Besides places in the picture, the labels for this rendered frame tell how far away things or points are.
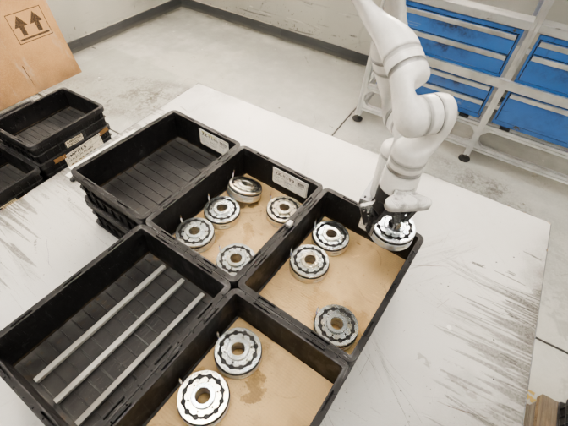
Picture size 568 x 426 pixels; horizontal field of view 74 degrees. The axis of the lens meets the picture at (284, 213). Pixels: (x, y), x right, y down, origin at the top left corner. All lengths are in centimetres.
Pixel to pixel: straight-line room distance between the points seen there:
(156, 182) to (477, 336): 104
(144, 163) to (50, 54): 241
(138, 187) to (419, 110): 87
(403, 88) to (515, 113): 212
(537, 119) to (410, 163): 210
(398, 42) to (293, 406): 72
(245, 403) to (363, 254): 48
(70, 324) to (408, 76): 88
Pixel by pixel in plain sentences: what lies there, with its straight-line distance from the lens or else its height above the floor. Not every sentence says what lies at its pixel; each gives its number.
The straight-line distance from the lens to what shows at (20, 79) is 354.
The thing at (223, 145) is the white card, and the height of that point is 90.
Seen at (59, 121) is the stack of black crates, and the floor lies 49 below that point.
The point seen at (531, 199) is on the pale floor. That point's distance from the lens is 291.
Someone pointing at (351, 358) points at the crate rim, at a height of 93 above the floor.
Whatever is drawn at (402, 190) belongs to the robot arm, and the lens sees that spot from 77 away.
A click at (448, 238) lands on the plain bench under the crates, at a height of 70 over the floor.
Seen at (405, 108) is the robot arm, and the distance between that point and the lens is 67.
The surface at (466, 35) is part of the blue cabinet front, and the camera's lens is 263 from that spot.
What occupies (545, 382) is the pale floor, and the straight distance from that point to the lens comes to 215.
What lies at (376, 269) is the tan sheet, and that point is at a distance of 104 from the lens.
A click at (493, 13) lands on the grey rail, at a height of 93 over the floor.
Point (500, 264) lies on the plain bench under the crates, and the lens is 139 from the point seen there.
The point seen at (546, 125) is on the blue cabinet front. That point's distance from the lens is 281.
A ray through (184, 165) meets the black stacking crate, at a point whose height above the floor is 83.
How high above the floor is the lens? 166
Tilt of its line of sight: 48 degrees down
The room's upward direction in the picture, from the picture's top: 5 degrees clockwise
